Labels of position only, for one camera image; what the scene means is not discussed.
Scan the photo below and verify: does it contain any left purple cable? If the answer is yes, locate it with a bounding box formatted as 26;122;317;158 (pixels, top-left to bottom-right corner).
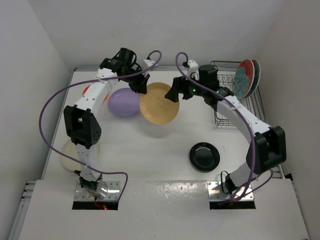
38;49;162;201

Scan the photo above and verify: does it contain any purple plate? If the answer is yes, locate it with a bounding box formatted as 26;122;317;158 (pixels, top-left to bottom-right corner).
107;88;140;117

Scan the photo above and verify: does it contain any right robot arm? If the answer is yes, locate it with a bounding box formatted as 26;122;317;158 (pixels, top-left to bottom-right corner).
165;64;287;194

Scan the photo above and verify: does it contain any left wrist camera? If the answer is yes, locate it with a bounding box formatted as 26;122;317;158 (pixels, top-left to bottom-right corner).
141;59;155;70

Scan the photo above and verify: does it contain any red teal floral plate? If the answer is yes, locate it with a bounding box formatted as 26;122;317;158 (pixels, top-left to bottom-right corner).
232;59;255;99
245;59;261;98

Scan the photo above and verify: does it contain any metal base plate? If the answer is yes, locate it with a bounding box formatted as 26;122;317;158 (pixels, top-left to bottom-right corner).
73;181;121;202
207;181;254;202

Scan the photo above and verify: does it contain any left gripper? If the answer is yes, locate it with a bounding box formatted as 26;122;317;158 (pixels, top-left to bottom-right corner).
120;66;149;94

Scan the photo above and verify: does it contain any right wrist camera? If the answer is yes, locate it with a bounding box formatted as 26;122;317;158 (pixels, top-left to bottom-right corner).
182;60;199;76

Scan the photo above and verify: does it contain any orange plate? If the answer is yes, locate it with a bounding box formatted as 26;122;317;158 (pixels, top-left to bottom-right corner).
82;85;109;102

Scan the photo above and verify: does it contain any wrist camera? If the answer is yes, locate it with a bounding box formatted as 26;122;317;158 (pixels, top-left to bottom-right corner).
141;59;155;70
182;60;199;76

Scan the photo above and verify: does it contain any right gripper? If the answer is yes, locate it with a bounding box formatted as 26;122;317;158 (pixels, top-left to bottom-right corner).
166;71;207;102

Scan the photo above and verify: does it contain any black plate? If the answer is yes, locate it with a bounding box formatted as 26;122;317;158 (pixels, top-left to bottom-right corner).
189;142;221;173

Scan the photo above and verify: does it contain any metal wire dish rack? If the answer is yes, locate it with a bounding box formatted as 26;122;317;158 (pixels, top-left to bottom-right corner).
208;59;266;128

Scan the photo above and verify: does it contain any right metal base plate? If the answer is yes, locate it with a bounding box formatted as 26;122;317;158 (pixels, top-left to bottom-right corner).
207;181;254;202

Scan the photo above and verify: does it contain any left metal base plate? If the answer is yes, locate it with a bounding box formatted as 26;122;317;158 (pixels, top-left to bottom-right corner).
73;181;121;202

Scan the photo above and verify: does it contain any cream white plate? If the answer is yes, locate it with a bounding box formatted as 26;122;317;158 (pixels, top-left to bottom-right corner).
61;138;101;172

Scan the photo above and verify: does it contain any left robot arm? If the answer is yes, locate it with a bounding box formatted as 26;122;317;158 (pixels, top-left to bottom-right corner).
63;47;150;195

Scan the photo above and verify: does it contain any yellow plate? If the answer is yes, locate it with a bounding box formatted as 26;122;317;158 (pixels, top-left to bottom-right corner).
139;82;180;125

